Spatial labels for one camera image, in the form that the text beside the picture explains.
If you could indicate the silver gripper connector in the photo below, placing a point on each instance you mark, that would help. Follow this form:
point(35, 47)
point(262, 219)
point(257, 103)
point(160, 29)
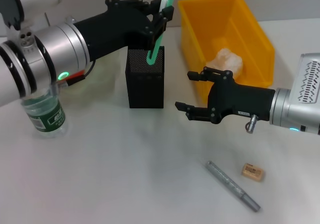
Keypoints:
point(70, 20)
point(252, 123)

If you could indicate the clear bottle with green label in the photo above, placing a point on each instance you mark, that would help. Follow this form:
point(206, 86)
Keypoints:
point(50, 119)

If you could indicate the beige eraser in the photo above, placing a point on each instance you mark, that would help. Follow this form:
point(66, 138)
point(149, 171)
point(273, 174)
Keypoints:
point(253, 171)

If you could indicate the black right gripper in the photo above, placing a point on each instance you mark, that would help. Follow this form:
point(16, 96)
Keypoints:
point(240, 99)

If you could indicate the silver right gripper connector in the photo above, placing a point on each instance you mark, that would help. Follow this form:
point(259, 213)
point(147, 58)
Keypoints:
point(252, 123)

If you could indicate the grey marker pen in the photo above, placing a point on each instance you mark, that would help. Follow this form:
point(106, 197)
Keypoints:
point(230, 184)

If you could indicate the yellow plastic bin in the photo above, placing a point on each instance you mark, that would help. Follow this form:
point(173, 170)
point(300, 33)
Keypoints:
point(207, 22)

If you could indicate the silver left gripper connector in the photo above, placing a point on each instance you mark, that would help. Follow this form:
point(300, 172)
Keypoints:
point(70, 20)

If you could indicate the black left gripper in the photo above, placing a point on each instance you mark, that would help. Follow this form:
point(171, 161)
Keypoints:
point(117, 27)

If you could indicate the black mesh pen holder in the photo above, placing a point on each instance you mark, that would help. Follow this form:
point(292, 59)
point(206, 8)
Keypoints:
point(147, 91)

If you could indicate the white paper ball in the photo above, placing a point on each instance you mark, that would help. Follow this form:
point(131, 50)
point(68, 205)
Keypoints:
point(230, 62)

